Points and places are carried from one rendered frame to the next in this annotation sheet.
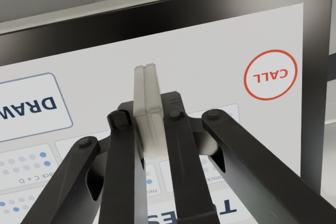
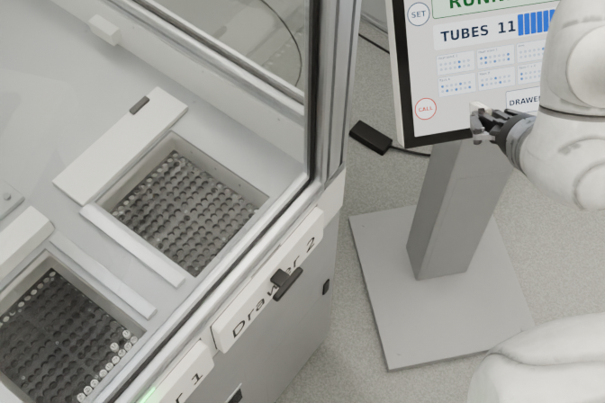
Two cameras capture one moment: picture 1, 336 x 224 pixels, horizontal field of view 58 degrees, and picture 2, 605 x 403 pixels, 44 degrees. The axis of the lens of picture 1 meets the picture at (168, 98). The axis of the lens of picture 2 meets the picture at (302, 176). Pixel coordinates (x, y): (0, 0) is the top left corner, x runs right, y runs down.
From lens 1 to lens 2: 1.24 m
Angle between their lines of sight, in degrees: 46
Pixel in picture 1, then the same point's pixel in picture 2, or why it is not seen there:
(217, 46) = (446, 121)
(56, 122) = (511, 94)
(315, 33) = (409, 125)
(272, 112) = (424, 91)
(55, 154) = (517, 78)
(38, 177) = (528, 67)
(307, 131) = (407, 80)
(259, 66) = (429, 112)
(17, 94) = (521, 107)
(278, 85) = (422, 104)
